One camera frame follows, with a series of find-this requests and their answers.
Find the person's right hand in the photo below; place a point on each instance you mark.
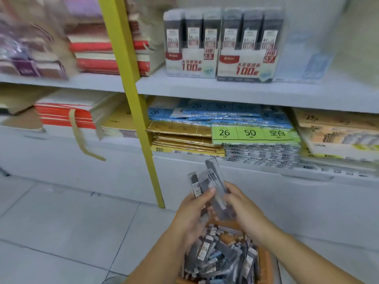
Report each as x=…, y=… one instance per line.
x=248, y=212

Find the person's left hand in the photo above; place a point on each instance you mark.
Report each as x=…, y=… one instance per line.
x=189, y=212

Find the person's right fingers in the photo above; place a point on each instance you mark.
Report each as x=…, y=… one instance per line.
x=231, y=195

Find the person's left thumb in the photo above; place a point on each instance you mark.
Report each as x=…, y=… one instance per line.
x=205, y=195

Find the clear long pencil lead packet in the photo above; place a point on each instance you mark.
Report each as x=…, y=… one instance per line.
x=217, y=186

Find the grey pencil lead packet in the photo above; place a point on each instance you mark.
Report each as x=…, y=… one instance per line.
x=195, y=183

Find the person's left forearm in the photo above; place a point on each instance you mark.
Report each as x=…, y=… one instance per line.
x=160, y=260

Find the person's right forearm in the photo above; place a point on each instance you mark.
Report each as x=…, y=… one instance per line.
x=299, y=260

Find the stack of white card packs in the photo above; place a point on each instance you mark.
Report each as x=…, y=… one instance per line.
x=260, y=156

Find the stack of gold card packs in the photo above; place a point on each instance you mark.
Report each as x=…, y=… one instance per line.
x=180, y=138

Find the pile of grey lead tubes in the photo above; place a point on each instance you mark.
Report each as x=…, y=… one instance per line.
x=219, y=257

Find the green label pack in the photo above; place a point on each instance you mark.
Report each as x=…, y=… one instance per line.
x=254, y=134

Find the orange cardboard box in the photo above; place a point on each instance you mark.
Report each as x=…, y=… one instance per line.
x=266, y=263

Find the stack of blue label packs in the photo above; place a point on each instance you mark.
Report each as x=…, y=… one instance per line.
x=225, y=113

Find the white shelf board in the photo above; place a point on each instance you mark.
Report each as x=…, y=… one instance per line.
x=237, y=91

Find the yellow brown paper pack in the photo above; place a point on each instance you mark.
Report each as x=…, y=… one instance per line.
x=121, y=121

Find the white shelf base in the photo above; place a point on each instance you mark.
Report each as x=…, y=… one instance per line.
x=88, y=165

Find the stack of beige card packs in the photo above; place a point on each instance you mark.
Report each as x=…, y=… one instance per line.
x=337, y=136

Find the white display box black tubes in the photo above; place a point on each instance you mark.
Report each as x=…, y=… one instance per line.
x=192, y=47

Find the grey display box black tubes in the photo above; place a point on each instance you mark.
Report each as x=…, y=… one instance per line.
x=248, y=47

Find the stack of red-edged paper packs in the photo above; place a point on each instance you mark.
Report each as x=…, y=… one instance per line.
x=74, y=112

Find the translucent pale blue box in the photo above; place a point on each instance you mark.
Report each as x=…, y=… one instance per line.
x=308, y=59

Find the stack of red white notebooks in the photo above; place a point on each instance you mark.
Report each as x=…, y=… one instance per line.
x=97, y=47

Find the large pale cream box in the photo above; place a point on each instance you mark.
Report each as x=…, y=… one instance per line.
x=358, y=38

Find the brown paper envelope stack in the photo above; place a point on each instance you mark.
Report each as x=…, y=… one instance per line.
x=17, y=109

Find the stack of purple packets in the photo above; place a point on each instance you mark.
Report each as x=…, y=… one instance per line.
x=26, y=50

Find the yellow shelf post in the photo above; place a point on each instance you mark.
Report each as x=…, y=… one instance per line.
x=130, y=85

